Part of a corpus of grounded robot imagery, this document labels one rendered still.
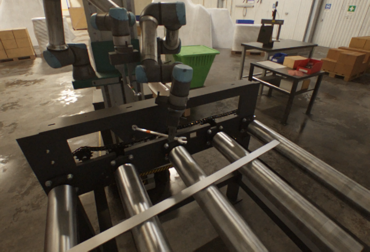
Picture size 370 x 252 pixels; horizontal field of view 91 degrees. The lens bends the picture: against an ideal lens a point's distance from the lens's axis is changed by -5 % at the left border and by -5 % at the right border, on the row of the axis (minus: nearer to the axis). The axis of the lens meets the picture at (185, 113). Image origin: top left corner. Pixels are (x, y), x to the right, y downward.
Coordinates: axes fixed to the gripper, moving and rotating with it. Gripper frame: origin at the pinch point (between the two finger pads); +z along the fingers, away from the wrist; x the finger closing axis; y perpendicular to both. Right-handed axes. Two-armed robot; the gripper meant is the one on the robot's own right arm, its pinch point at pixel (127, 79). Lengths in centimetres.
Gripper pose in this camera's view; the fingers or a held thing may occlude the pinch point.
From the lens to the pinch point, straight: 99.1
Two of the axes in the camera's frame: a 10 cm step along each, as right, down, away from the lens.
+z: 0.0, 8.7, 4.9
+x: -8.8, 2.3, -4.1
